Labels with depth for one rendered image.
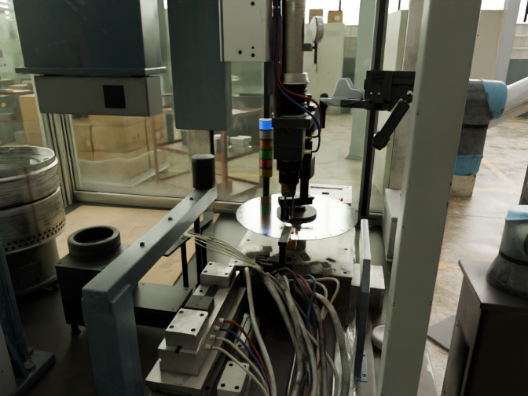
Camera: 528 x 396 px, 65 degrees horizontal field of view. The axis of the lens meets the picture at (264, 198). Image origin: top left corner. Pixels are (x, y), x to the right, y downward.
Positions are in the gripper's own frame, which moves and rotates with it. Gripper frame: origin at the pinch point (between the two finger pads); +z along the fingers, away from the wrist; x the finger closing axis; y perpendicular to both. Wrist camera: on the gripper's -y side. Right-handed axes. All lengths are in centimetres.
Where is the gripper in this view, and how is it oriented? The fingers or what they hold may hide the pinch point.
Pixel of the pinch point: (327, 102)
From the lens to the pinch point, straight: 97.0
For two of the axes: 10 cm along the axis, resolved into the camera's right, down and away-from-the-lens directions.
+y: 0.2, -9.5, -3.2
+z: -9.4, -1.2, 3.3
